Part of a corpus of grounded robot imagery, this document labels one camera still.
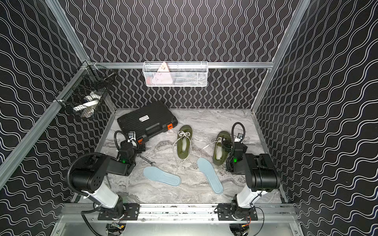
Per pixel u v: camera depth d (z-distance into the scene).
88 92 0.95
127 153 0.72
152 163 0.92
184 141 0.97
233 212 0.68
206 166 0.90
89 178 0.46
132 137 0.81
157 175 0.87
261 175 0.46
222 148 0.93
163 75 0.88
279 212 0.76
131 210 0.75
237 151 0.73
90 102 0.75
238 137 0.81
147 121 1.03
